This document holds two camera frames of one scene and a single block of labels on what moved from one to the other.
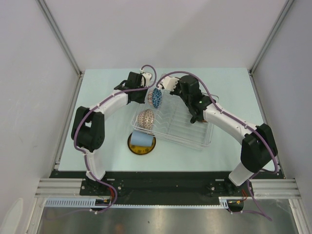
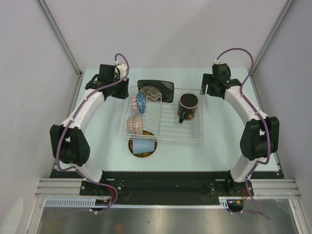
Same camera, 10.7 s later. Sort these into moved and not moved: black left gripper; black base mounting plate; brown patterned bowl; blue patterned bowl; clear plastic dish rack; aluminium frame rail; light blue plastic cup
Moved: blue patterned bowl; black left gripper; clear plastic dish rack; brown patterned bowl; light blue plastic cup
Not moved: black base mounting plate; aluminium frame rail
